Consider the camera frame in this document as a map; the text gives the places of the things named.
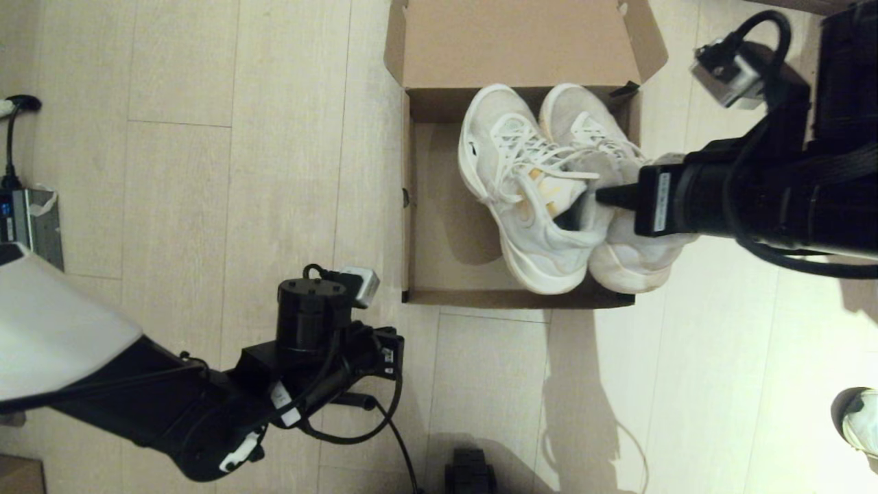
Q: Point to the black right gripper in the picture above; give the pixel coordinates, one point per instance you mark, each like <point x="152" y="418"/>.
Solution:
<point x="658" y="200"/>

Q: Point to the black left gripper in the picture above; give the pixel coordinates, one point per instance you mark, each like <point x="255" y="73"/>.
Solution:
<point x="384" y="353"/>

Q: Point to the white mesh sneaker orange tongue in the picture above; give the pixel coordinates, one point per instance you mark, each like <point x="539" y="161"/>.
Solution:
<point x="521" y="226"/>

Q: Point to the brown cardboard shoe box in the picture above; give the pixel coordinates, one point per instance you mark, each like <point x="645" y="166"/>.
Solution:
<point x="514" y="34"/>

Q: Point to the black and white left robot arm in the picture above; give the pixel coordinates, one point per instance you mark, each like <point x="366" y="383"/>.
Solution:
<point x="137" y="398"/>

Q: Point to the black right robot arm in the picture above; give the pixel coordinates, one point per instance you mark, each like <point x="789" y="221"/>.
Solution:
<point x="789" y="199"/>

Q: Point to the black and silver robot base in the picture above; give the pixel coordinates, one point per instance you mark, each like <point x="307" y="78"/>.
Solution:
<point x="470" y="473"/>

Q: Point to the white shoe of bystander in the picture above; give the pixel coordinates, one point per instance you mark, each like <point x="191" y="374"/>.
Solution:
<point x="863" y="425"/>

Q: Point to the brown cardboard piece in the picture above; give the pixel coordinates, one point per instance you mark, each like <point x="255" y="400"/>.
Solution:
<point x="20" y="477"/>

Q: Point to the small grey round object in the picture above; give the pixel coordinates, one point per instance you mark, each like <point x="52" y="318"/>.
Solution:
<point x="10" y="419"/>

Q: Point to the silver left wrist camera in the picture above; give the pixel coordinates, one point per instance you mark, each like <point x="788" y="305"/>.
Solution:
<point x="363" y="285"/>

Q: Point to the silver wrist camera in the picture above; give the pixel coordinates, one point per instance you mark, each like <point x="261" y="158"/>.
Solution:
<point x="363" y="285"/>
<point x="730" y="72"/>

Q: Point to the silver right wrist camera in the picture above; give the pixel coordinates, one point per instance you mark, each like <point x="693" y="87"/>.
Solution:
<point x="730" y="72"/>

